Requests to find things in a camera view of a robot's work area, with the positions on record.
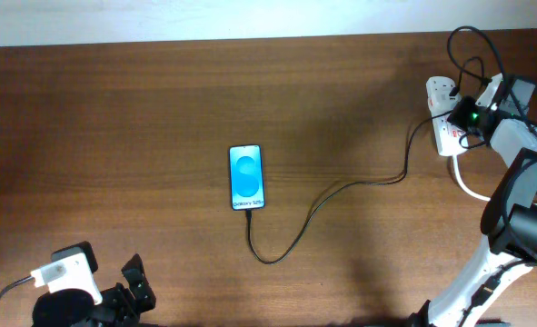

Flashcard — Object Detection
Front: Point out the blue Samsung smartphone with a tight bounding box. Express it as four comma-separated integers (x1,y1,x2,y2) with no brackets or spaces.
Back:
229,144,265,211

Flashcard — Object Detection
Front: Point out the white power strip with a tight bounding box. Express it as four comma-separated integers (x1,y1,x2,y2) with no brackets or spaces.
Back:
426,76,468,157

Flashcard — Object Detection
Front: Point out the white power strip cord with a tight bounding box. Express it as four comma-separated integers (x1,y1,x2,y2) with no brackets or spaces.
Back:
450,112,537,211

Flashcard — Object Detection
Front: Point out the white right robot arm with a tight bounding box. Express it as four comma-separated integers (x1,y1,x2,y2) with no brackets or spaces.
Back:
406,74,537,326

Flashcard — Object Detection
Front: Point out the black USB charging cable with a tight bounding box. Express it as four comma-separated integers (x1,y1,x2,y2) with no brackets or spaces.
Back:
244,56,486,266

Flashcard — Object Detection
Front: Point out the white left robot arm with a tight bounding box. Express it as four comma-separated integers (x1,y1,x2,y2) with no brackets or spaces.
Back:
30,253,156,326

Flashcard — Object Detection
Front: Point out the white USB charger adapter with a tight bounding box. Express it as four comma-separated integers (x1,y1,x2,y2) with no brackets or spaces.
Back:
427,86,462,115

